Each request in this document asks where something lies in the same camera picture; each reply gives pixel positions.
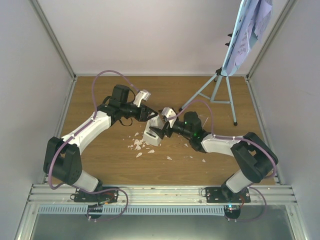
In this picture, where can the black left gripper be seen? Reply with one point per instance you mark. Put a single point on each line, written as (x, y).
(144, 111)

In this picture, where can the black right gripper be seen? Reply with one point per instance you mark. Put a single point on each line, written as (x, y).
(160, 132)

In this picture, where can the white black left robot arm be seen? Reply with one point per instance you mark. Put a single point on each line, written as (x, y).
(63, 155)

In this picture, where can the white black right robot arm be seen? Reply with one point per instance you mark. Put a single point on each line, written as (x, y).
(254, 158)

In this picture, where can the white plastic debris pile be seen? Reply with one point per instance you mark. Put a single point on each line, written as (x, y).
(138, 146)

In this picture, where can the sheet music papers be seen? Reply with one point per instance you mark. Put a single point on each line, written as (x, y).
(256, 20)

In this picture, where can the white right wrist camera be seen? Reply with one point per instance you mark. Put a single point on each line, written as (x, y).
(169, 116)

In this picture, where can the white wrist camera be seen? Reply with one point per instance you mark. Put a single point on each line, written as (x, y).
(169, 116)
(142, 95)

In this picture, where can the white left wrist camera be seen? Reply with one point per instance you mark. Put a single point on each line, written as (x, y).
(142, 95)

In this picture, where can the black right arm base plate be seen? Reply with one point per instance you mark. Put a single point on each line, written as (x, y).
(218, 194)

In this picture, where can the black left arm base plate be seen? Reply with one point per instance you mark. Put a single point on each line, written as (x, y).
(108, 196)

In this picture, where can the grey slotted cable duct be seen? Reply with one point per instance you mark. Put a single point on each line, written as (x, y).
(133, 210)

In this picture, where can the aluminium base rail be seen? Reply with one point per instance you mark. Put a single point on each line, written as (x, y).
(185, 195)

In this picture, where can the aluminium frame post left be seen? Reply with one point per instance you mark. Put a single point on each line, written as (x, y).
(53, 38)

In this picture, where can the aluminium frame post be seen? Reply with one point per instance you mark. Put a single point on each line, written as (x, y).
(53, 38)
(287, 8)

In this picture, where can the aluminium frame post right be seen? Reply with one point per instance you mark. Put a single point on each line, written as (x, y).
(287, 8)

